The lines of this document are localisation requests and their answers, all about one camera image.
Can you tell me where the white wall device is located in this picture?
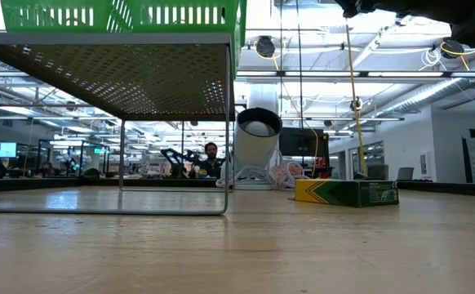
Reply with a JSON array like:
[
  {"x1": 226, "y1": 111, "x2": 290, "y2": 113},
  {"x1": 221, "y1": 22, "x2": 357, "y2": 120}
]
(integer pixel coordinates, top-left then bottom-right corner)
[{"x1": 420, "y1": 151, "x2": 433, "y2": 176}]

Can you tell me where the yellow hanging cable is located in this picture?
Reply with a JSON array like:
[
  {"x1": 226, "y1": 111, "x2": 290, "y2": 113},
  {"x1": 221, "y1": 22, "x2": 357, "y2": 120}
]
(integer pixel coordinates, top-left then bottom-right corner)
[{"x1": 343, "y1": 16, "x2": 369, "y2": 176}]

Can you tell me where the black hanging cable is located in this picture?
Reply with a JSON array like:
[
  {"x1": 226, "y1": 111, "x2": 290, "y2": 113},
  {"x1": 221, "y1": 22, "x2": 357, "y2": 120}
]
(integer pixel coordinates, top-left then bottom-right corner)
[{"x1": 295, "y1": 0, "x2": 304, "y2": 130}]

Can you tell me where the green plastic organizer tray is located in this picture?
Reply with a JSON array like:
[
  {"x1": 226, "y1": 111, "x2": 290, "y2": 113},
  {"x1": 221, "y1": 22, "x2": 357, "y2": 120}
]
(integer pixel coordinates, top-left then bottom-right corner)
[{"x1": 0, "y1": 31, "x2": 237, "y2": 216}]

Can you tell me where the green plastic basket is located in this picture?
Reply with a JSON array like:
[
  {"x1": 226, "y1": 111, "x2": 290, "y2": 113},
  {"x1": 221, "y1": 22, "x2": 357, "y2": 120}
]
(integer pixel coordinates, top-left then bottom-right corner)
[
  {"x1": 0, "y1": 0, "x2": 136, "y2": 34},
  {"x1": 133, "y1": 0, "x2": 247, "y2": 78}
]

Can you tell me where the silver ceiling duct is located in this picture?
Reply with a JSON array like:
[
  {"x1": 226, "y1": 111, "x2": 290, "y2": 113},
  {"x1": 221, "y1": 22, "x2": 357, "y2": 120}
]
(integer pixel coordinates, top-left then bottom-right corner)
[{"x1": 378, "y1": 51, "x2": 475, "y2": 118}]

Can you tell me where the black aluminium table frame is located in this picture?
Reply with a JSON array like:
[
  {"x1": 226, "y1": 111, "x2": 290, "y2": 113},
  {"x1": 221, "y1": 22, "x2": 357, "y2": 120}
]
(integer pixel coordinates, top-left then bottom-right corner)
[{"x1": 0, "y1": 176, "x2": 475, "y2": 199}]

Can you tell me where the person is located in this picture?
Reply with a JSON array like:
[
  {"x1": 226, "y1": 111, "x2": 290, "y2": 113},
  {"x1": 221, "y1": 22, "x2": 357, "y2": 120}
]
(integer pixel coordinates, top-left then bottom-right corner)
[{"x1": 199, "y1": 141, "x2": 226, "y2": 180}]

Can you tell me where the yellow green crayon box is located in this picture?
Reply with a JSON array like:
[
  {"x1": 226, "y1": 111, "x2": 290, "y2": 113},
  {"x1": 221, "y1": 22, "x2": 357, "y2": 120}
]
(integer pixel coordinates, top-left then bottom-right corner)
[{"x1": 294, "y1": 178, "x2": 400, "y2": 208}]

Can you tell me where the white coiled lamp cable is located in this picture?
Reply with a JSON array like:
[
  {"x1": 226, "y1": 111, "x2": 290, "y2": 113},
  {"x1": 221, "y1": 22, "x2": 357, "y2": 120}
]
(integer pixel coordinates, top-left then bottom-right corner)
[{"x1": 215, "y1": 149, "x2": 310, "y2": 189}]

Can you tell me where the thin yellow reel cable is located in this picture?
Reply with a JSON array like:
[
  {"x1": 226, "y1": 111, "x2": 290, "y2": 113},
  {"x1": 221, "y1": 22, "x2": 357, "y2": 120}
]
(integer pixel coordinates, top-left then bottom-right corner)
[{"x1": 253, "y1": 40, "x2": 320, "y2": 179}]

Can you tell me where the black computer case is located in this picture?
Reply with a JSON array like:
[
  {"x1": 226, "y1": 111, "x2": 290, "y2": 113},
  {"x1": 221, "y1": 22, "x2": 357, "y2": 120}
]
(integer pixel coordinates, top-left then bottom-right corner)
[{"x1": 278, "y1": 127, "x2": 331, "y2": 180}]

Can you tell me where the lit computer monitor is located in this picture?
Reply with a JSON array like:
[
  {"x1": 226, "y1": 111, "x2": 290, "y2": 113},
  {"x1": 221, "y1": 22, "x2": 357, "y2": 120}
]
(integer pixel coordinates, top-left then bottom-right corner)
[{"x1": 0, "y1": 141, "x2": 18, "y2": 159}]

